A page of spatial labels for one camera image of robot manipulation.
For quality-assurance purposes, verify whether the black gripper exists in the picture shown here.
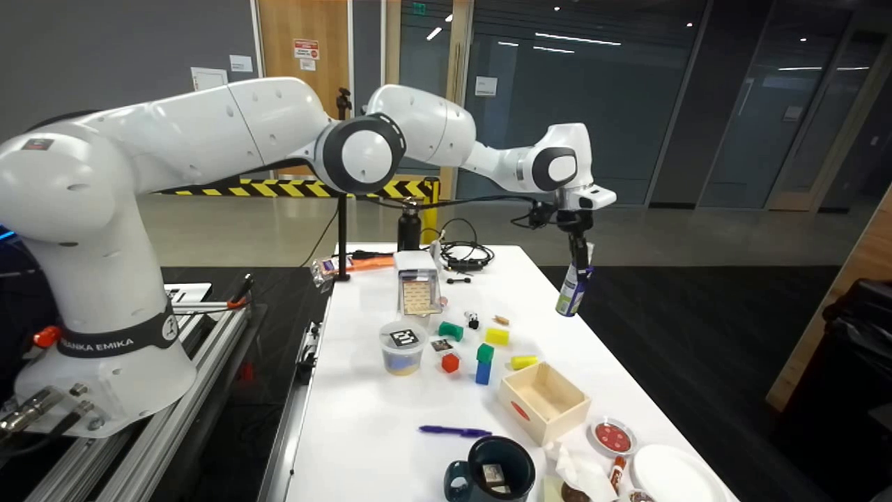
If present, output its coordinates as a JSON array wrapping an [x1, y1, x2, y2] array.
[[553, 206, 599, 279]]

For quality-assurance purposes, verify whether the blue bottle with green label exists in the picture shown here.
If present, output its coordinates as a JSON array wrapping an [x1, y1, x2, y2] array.
[[552, 264, 597, 322]]

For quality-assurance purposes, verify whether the small wooden crate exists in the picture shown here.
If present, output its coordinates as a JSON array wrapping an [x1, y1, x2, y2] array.
[[495, 361, 594, 446]]

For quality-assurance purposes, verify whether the blue and green block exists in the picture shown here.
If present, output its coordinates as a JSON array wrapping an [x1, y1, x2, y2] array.
[[473, 340, 495, 388]]

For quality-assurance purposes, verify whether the clear box with pegboard insert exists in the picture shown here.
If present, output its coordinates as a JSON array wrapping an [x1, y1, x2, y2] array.
[[392, 248, 442, 322]]

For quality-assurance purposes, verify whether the black cylinder device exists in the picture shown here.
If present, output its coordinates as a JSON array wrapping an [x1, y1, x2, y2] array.
[[395, 198, 422, 255]]

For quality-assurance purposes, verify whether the red white bowl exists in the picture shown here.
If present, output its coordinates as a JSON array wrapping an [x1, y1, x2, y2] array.
[[584, 417, 638, 462]]

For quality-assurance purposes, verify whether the clear round plastic tub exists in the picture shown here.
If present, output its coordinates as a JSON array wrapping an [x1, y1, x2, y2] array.
[[376, 328, 428, 381]]

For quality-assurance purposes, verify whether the orange flat tool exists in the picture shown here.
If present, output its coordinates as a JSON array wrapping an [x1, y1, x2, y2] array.
[[346, 255, 399, 275]]

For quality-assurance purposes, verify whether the crumpled white tissue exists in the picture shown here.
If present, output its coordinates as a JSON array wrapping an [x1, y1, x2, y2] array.
[[539, 438, 618, 502]]

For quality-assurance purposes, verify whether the blue pen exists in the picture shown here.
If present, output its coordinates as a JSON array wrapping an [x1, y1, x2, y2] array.
[[415, 421, 495, 441]]

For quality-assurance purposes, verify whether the red white sachet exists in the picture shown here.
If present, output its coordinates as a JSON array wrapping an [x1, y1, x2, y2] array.
[[606, 456, 631, 496]]

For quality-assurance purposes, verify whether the dark teal mug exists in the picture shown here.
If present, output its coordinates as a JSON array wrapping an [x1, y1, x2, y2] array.
[[439, 434, 537, 502]]

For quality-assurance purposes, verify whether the small pale square piece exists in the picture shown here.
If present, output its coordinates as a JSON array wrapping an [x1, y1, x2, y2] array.
[[475, 462, 510, 496]]

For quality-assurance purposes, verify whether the yellow black hazard barrier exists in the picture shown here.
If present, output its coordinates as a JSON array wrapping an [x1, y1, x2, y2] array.
[[162, 177, 439, 205]]

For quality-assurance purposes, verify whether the white red door sign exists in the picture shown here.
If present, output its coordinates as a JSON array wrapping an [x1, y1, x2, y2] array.
[[290, 39, 323, 75]]

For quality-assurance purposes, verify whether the wooden door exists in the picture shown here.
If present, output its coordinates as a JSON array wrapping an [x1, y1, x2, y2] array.
[[252, 0, 353, 123]]

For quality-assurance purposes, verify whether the red stop button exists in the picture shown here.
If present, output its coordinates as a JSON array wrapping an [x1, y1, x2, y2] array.
[[29, 325, 67, 354]]

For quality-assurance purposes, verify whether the black cable coil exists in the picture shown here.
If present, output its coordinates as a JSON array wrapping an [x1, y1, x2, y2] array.
[[436, 217, 495, 275]]

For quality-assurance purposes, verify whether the black camera stand with boom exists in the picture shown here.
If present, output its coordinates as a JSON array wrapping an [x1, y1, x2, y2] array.
[[332, 86, 356, 284]]

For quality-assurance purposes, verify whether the wooden post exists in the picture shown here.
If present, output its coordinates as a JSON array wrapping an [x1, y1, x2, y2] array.
[[435, 0, 475, 205]]

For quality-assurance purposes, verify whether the red handled tool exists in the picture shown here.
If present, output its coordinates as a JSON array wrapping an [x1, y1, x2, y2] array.
[[226, 272, 257, 312]]

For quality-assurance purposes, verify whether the aluminium rail frame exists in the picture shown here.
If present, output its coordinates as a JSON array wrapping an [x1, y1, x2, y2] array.
[[22, 276, 258, 502]]

